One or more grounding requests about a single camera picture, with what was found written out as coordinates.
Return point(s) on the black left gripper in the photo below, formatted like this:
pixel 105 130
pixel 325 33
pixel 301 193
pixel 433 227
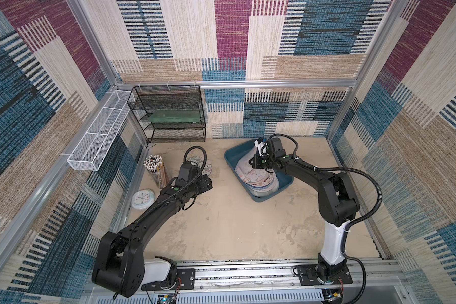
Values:
pixel 205 183

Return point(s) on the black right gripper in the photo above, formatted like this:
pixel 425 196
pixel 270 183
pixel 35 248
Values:
pixel 265 161

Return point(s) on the white butterfly coaster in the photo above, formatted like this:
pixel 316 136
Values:
pixel 252 176

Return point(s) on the teal plastic storage box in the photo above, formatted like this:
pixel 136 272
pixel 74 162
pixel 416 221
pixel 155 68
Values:
pixel 232 157

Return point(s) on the green white cabbage coaster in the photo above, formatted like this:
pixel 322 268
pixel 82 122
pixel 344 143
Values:
pixel 199 161

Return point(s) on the pink checkered bunny coaster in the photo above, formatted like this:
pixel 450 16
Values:
pixel 264 191

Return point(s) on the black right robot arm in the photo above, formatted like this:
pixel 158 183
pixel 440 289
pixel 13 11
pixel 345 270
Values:
pixel 337 205

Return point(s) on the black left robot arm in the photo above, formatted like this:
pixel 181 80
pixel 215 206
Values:
pixel 120 266

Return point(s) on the cup of coloured pencils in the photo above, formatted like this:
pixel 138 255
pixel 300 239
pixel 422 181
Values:
pixel 155 166

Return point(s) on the small white round clock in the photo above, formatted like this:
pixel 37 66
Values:
pixel 143 199

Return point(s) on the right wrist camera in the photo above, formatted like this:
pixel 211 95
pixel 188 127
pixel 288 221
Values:
pixel 269 149

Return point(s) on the black wire mesh shelf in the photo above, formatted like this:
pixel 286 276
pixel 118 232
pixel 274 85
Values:
pixel 169 113

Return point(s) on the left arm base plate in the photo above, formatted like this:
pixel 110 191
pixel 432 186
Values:
pixel 183 279

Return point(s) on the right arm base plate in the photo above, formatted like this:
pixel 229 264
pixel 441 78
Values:
pixel 315 275

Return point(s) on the white wire mesh basket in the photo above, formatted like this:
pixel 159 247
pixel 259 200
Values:
pixel 94 145

